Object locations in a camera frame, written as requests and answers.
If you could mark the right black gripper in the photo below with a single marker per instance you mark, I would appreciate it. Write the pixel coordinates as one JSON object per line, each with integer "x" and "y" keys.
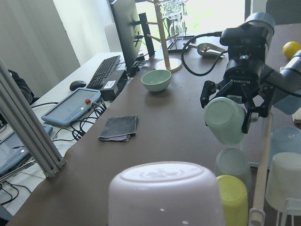
{"x": 247, "y": 53}

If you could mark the mint green cup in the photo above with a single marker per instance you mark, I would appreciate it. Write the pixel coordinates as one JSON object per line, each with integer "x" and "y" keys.
{"x": 225, "y": 119}

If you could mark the pink cup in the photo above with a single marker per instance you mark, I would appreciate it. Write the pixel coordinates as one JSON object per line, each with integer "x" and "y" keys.
{"x": 169, "y": 193}

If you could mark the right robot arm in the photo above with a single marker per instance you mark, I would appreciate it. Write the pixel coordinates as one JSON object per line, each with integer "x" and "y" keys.
{"x": 287, "y": 81}

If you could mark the light blue cup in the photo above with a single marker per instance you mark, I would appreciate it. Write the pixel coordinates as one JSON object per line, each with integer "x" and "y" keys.
{"x": 284, "y": 139}

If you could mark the grey cup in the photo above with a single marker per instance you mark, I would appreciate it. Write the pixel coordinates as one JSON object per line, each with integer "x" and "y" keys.
{"x": 234, "y": 162}

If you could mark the cream white cup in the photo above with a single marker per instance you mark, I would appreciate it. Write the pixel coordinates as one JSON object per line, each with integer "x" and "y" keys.
{"x": 284, "y": 180}

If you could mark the yellow cup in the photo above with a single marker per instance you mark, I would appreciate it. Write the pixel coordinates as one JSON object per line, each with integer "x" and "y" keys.
{"x": 234, "y": 198}

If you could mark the metal scoop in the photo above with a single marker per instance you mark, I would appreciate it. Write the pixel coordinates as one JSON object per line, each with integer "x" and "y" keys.
{"x": 208, "y": 50}

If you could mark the yellow lemon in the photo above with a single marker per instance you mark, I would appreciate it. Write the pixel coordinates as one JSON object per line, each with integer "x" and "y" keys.
{"x": 290, "y": 48}

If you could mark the wooden mug tree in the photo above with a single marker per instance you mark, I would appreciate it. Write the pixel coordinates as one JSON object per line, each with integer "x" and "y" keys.
{"x": 170, "y": 64}

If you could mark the green bowl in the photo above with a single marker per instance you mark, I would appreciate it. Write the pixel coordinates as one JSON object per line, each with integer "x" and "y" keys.
{"x": 156, "y": 80}

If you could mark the wine glass rack tray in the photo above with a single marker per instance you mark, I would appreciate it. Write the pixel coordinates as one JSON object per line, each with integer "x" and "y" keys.
{"x": 175, "y": 13}

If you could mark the pink cloth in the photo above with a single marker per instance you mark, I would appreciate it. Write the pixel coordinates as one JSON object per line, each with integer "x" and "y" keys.
{"x": 123, "y": 138}

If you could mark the black monitor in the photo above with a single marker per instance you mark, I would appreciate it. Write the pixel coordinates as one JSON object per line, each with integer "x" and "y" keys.
{"x": 133, "y": 30}

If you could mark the grey cloth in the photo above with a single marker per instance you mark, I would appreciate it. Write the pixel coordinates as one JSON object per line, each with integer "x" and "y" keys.
{"x": 119, "y": 125}

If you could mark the black keyboard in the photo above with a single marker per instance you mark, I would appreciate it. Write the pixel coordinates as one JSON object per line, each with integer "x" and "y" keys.
{"x": 103, "y": 71}

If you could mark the blue teach pendant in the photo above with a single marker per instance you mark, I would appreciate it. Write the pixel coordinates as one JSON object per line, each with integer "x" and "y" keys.
{"x": 13, "y": 153}
{"x": 71, "y": 108}

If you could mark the black computer mouse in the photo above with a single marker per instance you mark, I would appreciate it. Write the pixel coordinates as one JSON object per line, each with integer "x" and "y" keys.
{"x": 77, "y": 84}

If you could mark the white wire cup rack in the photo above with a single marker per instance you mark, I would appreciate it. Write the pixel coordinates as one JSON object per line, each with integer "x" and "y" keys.
{"x": 257, "y": 215}

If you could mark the aluminium frame post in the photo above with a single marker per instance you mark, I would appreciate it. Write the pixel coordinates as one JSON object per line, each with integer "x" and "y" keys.
{"x": 20, "y": 116}

